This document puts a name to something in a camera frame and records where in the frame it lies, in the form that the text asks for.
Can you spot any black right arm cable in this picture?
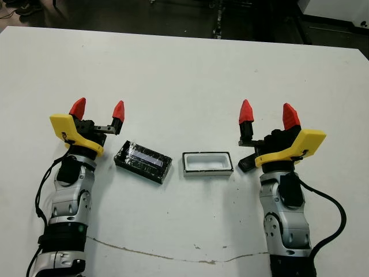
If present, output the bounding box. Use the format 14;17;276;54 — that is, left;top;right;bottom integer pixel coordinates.
296;172;348;260

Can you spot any black slim camera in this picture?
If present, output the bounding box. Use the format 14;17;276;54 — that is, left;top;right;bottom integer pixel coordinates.
237;154;261;174

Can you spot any white camera box base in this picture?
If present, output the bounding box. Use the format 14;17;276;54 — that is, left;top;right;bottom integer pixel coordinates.
181;150;234;178

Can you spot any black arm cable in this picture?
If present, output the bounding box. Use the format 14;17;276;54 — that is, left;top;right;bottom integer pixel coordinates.
27;157;69;277
296;172;348;260

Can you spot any white cabinet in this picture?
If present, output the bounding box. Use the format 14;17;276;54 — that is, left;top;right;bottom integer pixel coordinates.
299;0;369;28

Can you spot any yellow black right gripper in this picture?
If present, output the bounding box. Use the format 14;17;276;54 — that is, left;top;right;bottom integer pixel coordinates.
238;99;327;169

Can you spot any dark shoe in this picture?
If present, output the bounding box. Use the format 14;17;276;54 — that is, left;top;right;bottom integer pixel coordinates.
16;0;44;17

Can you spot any black camera box lid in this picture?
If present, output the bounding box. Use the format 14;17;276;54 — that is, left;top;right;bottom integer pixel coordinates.
113;140;174;186

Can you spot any metal floor cable track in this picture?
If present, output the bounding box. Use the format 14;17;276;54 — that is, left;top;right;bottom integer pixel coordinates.
212;0;226;38

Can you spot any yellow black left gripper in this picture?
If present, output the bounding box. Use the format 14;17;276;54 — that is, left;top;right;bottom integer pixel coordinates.
49;97;126;158

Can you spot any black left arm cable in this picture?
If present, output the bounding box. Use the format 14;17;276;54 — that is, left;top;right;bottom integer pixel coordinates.
27;157;69;277

